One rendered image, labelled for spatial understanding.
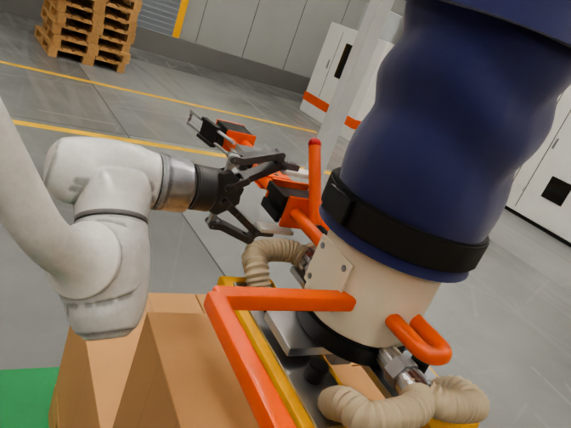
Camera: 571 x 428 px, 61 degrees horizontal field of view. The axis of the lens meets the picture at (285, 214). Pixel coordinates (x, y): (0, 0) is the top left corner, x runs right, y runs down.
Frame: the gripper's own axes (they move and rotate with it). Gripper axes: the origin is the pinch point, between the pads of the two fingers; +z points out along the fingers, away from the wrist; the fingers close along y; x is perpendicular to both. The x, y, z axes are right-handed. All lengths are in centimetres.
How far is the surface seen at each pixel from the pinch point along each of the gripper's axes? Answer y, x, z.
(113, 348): 69, -38, -13
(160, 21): 64, -919, 194
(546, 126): -28.9, 35.0, 4.7
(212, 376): 29.0, 13.3, -11.5
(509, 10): -37, 34, -8
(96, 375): 69, -28, -18
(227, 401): 29.0, 18.9, -10.5
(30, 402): 123, -71, -26
